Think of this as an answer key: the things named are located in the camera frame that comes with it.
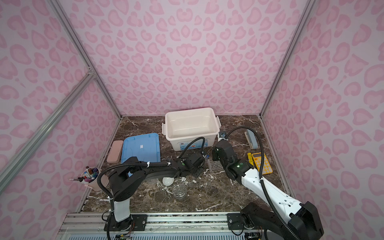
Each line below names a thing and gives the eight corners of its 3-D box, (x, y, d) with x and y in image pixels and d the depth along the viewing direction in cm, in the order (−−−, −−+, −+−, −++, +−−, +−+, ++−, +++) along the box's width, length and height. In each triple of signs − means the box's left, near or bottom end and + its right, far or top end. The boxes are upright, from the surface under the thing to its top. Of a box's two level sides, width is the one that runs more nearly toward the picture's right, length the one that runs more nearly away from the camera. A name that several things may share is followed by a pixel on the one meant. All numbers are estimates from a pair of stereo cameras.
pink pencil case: (108, 164, 96) (106, 161, 94) (114, 143, 107) (113, 140, 104) (119, 162, 97) (117, 160, 94) (124, 142, 107) (123, 139, 105)
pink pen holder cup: (89, 192, 85) (74, 183, 75) (96, 176, 91) (83, 166, 81) (105, 192, 85) (92, 183, 75) (111, 175, 91) (100, 166, 81)
